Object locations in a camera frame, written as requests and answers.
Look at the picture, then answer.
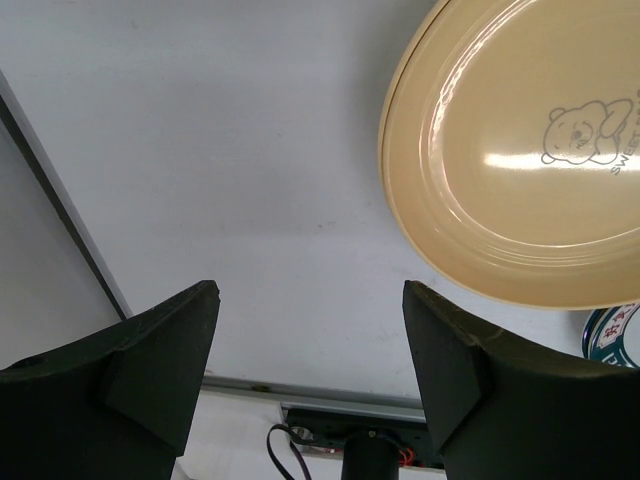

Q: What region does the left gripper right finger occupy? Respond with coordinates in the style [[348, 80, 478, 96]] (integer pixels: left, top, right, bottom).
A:
[[402, 281, 639, 479]]

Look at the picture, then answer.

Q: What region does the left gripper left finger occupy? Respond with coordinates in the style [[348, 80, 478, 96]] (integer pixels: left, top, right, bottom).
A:
[[1, 280, 220, 479]]

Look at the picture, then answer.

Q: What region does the green rimmed lettered plate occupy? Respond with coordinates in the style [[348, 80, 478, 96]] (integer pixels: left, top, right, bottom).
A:
[[581, 303, 639, 369]]

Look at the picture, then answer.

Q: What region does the tan plate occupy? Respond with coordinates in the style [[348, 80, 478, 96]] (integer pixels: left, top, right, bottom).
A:
[[378, 1, 639, 310]]

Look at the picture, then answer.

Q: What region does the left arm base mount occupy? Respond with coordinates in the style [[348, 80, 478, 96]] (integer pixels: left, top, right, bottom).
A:
[[266, 408, 444, 479]]

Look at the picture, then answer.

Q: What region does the aluminium frame rail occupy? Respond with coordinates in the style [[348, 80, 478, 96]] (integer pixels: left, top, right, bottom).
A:
[[0, 69, 426, 426]]

